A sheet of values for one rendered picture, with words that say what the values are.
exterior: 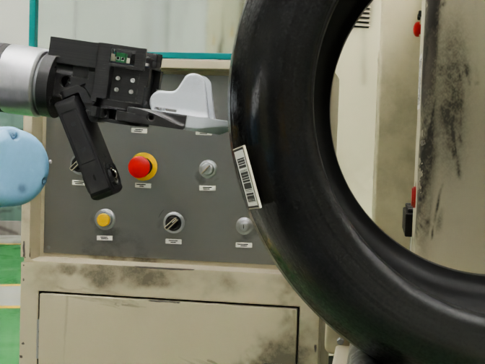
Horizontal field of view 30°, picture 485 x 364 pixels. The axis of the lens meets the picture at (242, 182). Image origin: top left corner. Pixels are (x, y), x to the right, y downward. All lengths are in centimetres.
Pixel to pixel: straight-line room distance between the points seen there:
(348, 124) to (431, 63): 317
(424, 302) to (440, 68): 47
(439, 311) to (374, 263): 7
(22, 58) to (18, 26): 897
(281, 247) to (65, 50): 32
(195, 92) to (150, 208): 74
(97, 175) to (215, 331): 70
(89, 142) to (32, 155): 11
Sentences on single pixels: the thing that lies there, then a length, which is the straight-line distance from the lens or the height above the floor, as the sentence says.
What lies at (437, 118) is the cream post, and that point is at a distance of 122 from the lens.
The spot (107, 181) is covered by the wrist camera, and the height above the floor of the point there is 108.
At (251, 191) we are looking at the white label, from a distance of 85.
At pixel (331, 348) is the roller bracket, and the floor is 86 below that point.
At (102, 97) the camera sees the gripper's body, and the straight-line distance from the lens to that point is 95.
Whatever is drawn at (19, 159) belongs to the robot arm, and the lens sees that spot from 88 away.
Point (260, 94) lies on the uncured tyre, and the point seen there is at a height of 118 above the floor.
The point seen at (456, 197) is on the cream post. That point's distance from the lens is 123.
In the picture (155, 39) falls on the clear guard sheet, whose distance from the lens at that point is 165.
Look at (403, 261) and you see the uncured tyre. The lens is 111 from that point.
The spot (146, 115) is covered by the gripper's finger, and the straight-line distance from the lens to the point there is 93.
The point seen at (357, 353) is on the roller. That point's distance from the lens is 95.
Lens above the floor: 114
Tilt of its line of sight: 3 degrees down
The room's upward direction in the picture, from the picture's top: 2 degrees clockwise
